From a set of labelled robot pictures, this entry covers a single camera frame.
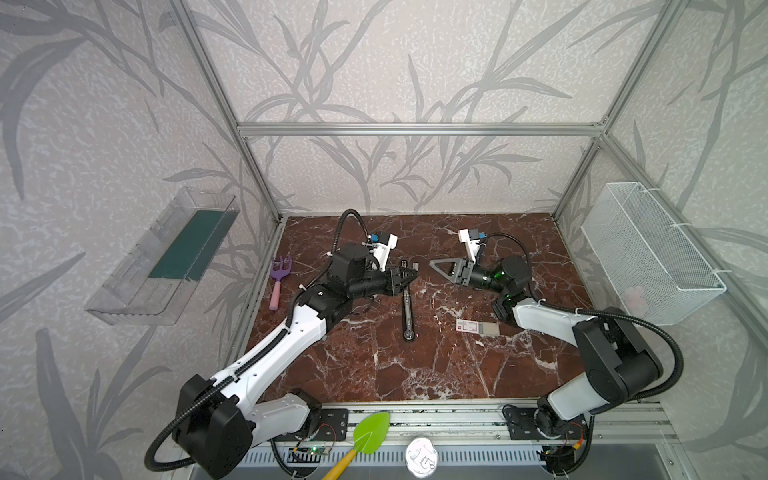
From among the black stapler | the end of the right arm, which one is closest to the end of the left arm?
the end of the right arm

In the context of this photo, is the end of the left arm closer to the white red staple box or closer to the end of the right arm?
the end of the right arm

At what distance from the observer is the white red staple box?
91 cm

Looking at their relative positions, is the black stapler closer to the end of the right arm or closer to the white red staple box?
the white red staple box

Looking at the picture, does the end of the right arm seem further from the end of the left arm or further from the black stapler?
the black stapler
